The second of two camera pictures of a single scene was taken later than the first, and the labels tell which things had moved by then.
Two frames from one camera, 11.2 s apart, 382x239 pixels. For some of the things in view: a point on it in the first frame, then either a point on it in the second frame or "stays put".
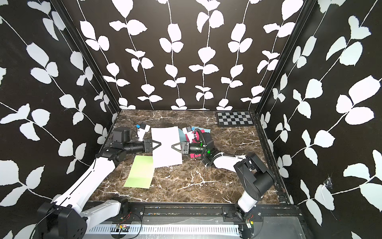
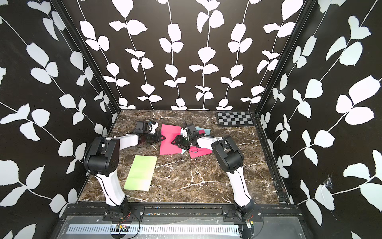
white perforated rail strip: x=219 y=229 stays put
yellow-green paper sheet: x=141 y=173 stays put
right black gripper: x=186 y=149 → x=179 y=141
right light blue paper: x=206 y=130 stays put
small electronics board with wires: x=120 y=228 stays put
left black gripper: x=147 y=147 → x=157 y=135
